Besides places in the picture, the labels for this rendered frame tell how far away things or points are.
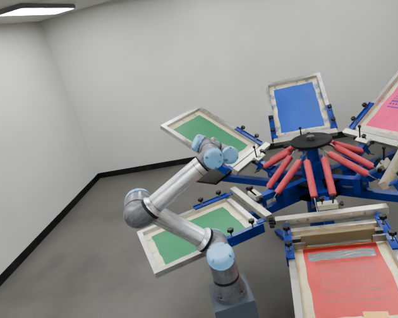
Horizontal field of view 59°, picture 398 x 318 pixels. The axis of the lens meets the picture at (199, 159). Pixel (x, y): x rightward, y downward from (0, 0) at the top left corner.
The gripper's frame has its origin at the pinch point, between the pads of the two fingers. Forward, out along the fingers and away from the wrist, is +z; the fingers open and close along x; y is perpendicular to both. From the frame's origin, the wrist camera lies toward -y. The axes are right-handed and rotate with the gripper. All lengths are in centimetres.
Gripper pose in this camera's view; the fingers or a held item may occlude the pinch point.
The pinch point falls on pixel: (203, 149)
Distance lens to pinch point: 179.2
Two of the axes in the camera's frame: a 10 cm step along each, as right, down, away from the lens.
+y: 8.1, 5.3, 2.6
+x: 5.3, -8.5, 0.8
